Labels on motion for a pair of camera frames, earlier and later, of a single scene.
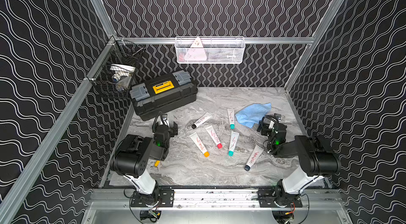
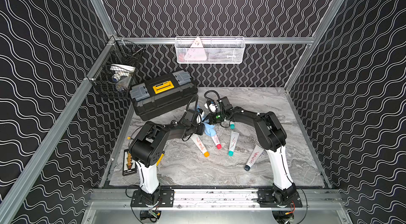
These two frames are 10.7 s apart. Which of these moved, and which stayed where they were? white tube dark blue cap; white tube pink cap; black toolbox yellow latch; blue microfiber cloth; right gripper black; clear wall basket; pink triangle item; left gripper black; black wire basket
Moved: left gripper black; blue microfiber cloth; right gripper black
Stayed: pink triangle item; black wire basket; white tube dark blue cap; white tube pink cap; clear wall basket; black toolbox yellow latch
